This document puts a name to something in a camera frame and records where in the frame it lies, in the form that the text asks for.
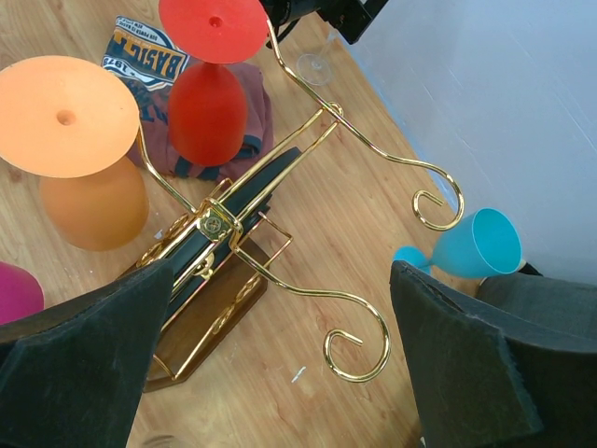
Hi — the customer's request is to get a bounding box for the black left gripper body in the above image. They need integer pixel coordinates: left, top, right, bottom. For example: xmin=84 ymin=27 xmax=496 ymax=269
xmin=260 ymin=0 xmax=387 ymax=44

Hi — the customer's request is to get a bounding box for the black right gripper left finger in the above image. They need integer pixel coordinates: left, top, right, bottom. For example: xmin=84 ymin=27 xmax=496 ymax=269
xmin=1 ymin=260 xmax=174 ymax=447

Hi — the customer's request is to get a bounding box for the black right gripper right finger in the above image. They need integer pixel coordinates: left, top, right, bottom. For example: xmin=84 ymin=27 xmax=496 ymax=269
xmin=390 ymin=261 xmax=596 ymax=447

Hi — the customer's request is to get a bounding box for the clear champagne flute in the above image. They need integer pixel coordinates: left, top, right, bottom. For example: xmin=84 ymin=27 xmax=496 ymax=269
xmin=296 ymin=31 xmax=337 ymax=86

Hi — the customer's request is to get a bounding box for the blue wine glass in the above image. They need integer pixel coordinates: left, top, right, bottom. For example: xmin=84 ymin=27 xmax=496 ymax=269
xmin=394 ymin=208 xmax=522 ymax=278

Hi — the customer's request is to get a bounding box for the pink wine glass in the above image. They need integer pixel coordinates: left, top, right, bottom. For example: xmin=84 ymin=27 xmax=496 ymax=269
xmin=0 ymin=261 xmax=45 ymax=325

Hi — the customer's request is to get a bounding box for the red wine glass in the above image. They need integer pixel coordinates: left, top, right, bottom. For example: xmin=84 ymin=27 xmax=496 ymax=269
xmin=159 ymin=0 xmax=269 ymax=167

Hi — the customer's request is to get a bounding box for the orange wine glass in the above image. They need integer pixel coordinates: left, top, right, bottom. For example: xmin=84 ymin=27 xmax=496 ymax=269
xmin=1 ymin=55 xmax=149 ymax=251

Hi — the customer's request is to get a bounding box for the maroon printed t-shirt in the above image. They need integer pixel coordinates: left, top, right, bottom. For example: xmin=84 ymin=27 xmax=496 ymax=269
xmin=101 ymin=15 xmax=273 ymax=181

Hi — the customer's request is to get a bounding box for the gold wire glass rack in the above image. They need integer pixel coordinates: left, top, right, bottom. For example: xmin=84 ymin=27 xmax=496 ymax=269
xmin=135 ymin=25 xmax=465 ymax=393

